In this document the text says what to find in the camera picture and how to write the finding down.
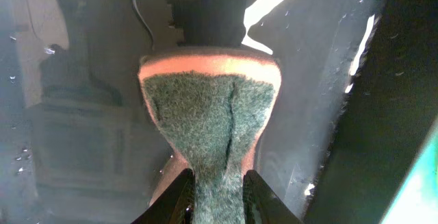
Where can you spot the black plastic tray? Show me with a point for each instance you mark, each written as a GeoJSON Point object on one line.
{"type": "Point", "coordinates": [358, 97]}

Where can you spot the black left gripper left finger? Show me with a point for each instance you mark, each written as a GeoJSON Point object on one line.
{"type": "Point", "coordinates": [175, 205]}

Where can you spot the teal plastic tray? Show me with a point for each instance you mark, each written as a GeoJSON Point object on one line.
{"type": "Point", "coordinates": [416, 199]}

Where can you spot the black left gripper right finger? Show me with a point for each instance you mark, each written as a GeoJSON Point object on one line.
{"type": "Point", "coordinates": [262, 205]}

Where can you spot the green brown sponge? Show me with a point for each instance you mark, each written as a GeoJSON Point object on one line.
{"type": "Point", "coordinates": [212, 106]}

